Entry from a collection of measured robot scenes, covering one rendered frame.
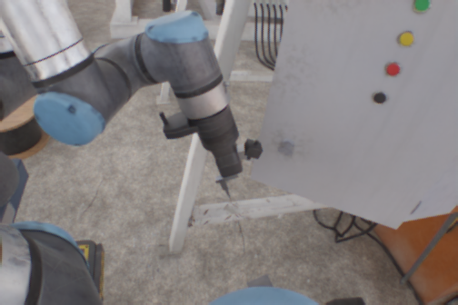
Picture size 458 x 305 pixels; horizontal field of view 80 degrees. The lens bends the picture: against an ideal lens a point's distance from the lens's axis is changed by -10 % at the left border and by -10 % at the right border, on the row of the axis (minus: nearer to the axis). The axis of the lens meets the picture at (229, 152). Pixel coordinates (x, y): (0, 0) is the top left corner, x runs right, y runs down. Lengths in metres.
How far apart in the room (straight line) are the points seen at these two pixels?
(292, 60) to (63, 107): 0.41
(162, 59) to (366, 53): 0.35
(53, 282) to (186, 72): 0.35
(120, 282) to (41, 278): 1.15
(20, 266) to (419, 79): 0.60
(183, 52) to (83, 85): 0.15
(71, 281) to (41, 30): 0.28
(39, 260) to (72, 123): 0.24
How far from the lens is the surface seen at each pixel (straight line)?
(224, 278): 1.35
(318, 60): 0.59
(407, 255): 1.62
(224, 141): 0.54
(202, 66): 0.48
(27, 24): 0.41
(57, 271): 0.23
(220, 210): 1.24
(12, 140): 1.97
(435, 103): 0.64
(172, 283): 1.33
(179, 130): 0.54
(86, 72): 0.42
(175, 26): 0.46
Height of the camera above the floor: 1.22
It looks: 41 degrees down
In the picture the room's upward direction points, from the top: 9 degrees clockwise
